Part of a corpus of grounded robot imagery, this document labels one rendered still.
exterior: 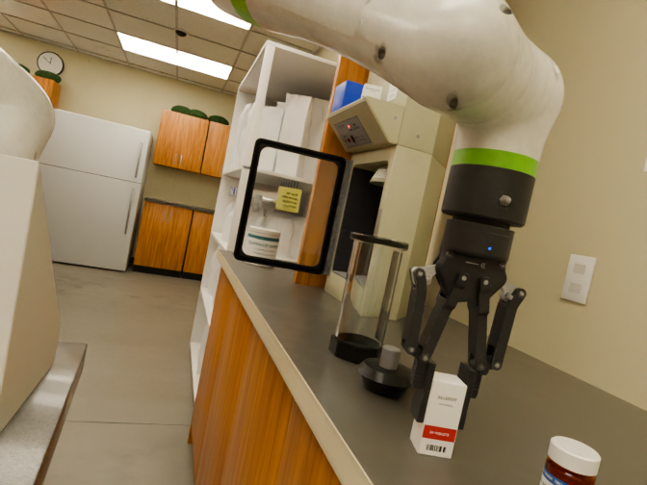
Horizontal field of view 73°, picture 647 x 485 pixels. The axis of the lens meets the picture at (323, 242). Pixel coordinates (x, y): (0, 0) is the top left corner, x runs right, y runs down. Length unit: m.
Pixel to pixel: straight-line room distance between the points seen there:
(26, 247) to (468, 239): 0.41
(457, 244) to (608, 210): 0.77
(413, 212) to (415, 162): 0.14
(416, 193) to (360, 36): 0.81
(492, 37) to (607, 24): 1.06
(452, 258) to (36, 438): 0.44
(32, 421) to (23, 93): 0.36
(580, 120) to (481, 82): 0.97
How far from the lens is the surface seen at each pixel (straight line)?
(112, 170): 6.00
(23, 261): 0.43
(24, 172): 0.43
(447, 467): 0.56
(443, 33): 0.40
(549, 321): 1.29
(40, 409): 0.54
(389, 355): 0.69
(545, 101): 0.51
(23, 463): 0.46
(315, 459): 0.70
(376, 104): 1.20
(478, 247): 0.50
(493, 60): 0.41
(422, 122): 1.25
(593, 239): 1.24
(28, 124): 0.62
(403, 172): 1.21
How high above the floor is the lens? 1.18
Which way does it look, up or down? 3 degrees down
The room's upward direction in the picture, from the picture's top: 12 degrees clockwise
